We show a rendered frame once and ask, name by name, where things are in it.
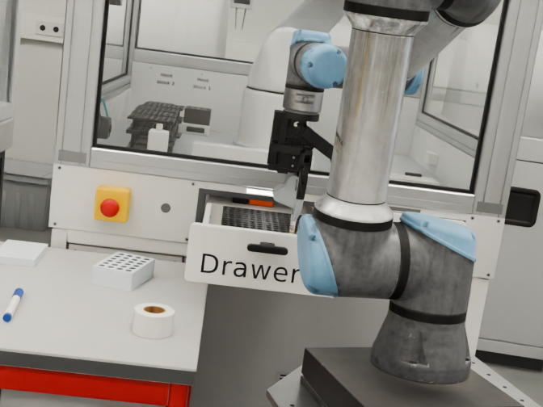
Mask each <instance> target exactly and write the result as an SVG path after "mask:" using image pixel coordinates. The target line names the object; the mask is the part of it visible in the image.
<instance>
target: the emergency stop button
mask: <svg viewBox="0 0 543 407"><path fill-rule="evenodd" d="M119 209H120V207H119V204H118V203H117V202H116V201H115V200H114V199H105V200H104V201H103V202H102V203H101V205H100V211H101V212H102V214H103V215H104V216H106V217H113V216H115V215H116V214H117V213H118V211H119Z"/></svg>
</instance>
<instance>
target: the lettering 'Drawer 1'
mask: <svg viewBox="0 0 543 407"><path fill-rule="evenodd" d="M205 256H209V257H213V258H214V259H215V261H216V265H215V267H214V269H213V270H212V271H204V260H205ZM227 263H232V261H228V262H226V261H224V263H223V270H222V274H223V275H225V266H226V264H227ZM237 264H242V265H243V266H244V268H236V269H234V275H235V276H237V277H242V276H243V277H245V278H246V264H245V263H243V262H236V265H237ZM217 268H218V259H217V257H216V256H214V255H212V254H203V257H202V264H201V272H203V273H213V272H214V271H216V270H217ZM260 269H261V270H262V276H263V279H266V278H267V275H268V272H269V271H270V269H271V266H269V267H268V269H267V272H266V274H265V276H264V272H263V265H260V266H259V269H258V271H257V273H256V275H255V265H254V264H252V270H253V276H254V279H257V277H258V274H259V271H260ZM279 269H283V270H284V271H285V274H283V273H276V272H277V271H278V270H279ZM237 270H244V271H243V273H242V274H241V275H237V274H236V271H237ZM297 271H300V270H299V269H297V270H296V269H293V274H292V280H291V283H293V281H294V275H295V273H296V272H297ZM276 275H288V272H287V270H286V269H285V268H284V267H278V268H276V269H275V271H274V278H275V280H276V281H279V282H286V279H284V280H280V279H277V278H276Z"/></svg>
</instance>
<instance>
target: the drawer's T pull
mask: <svg viewBox="0 0 543 407"><path fill-rule="evenodd" d="M247 249H248V250H249V251H250V252H258V253H265V254H278V255H287V254H288V249H287V248H286V247H279V246H275V244H274V243H270V242H262V241H261V242H260V244H253V243H250V244H248V245H247Z"/></svg>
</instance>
